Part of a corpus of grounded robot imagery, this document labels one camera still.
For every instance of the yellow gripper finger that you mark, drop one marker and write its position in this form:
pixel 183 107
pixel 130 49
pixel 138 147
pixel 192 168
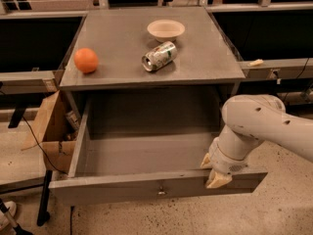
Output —
pixel 217 179
pixel 206 162

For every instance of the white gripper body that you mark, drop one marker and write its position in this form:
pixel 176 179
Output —
pixel 225 161

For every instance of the grey top drawer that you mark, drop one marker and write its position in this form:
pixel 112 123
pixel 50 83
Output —
pixel 139 147

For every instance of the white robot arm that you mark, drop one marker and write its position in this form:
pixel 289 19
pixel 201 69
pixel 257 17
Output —
pixel 250 120

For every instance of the grey drawer cabinet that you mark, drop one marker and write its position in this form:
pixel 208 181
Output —
pixel 120 40

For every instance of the small yellow foam piece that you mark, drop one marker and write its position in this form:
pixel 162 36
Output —
pixel 255 63

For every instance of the crushed soda can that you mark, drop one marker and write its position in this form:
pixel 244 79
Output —
pixel 160 56

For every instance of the white paper bowl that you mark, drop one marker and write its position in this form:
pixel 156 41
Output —
pixel 165 30

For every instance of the brown cardboard box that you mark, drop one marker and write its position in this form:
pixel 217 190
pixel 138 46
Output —
pixel 55 129

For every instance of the orange fruit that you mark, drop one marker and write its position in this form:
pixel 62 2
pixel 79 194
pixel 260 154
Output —
pixel 86 60

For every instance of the black table leg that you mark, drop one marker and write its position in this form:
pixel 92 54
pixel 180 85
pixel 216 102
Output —
pixel 43 214

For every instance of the black tripod leg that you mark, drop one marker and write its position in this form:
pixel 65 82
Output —
pixel 7 217

